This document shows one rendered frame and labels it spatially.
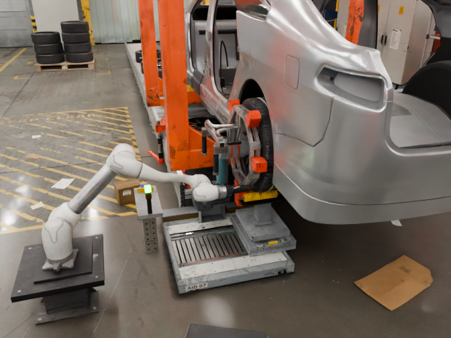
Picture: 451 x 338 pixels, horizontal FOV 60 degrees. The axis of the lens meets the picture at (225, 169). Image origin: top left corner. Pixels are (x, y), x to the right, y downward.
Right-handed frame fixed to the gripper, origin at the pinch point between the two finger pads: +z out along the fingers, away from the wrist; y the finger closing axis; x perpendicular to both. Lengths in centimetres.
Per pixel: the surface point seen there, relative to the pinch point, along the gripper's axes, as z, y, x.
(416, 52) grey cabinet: 386, -204, 244
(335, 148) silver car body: 10, 93, -14
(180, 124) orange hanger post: -37, -26, 65
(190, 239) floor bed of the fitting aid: -39, -65, -17
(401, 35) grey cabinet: 368, -202, 275
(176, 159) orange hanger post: -42, -46, 44
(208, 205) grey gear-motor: -22, -55, 6
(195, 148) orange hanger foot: -26, -43, 51
